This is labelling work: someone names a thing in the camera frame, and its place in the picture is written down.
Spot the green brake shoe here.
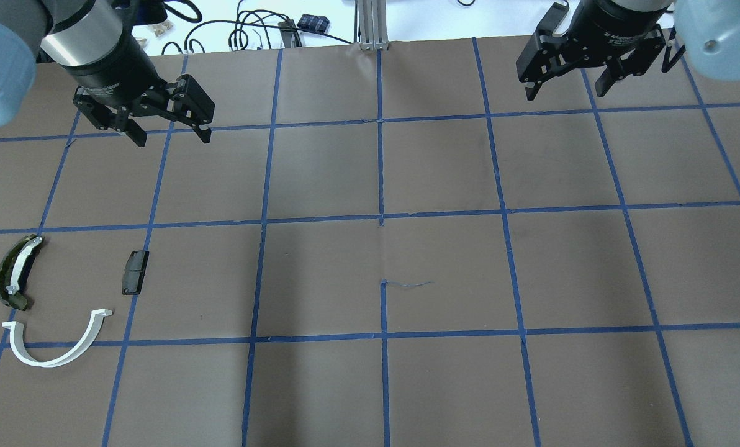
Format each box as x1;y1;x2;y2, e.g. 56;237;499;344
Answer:
0;234;44;311

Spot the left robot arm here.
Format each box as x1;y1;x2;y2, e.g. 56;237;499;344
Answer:
0;1;215;147

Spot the white curved plastic part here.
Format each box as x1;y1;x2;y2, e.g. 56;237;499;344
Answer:
1;308;114;369

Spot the aluminium frame post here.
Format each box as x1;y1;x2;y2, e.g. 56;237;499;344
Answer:
355;0;389;51

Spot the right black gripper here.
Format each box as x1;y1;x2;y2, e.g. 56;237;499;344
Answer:
517;1;666;101

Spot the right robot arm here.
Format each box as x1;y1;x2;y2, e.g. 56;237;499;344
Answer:
517;1;740;100

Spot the black brake pad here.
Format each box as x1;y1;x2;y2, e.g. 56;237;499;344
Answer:
121;251;150;296

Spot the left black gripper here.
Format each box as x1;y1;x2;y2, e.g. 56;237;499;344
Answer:
66;38;215;148

